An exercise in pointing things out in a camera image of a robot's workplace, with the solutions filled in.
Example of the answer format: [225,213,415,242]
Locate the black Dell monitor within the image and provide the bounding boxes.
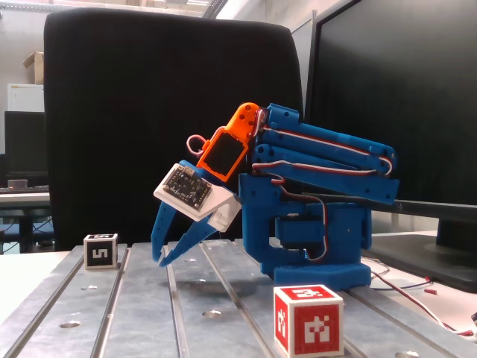
[303,0,477,294]

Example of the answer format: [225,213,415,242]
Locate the small black background monitor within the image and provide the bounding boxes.
[4,110,48,176]

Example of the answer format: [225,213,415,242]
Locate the ceiling light fixture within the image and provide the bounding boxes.
[203,0,229,19]

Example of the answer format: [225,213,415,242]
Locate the orange and blue gripper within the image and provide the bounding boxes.
[150,101,262,268]

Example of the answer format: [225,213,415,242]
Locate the aluminium slotted plate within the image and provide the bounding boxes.
[0,239,477,358]

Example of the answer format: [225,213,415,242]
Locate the white background desk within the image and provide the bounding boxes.
[0,192,53,247]

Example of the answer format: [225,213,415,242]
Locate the white cabinet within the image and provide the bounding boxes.
[7,84,45,112]

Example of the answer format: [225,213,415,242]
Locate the red white arm servo cable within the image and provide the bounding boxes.
[251,107,396,264]

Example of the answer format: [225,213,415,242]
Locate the loose red white wires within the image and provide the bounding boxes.
[363,257,477,336]

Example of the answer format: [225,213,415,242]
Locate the red marker cube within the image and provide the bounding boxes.
[274,285,344,357]

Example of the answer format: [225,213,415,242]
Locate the cardboard box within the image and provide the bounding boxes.
[22,51,45,85]

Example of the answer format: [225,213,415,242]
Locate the looped pink gripper cable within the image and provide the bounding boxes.
[185,134,206,155]

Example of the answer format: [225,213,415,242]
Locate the black marker cube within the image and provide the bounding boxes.
[83,233,119,270]

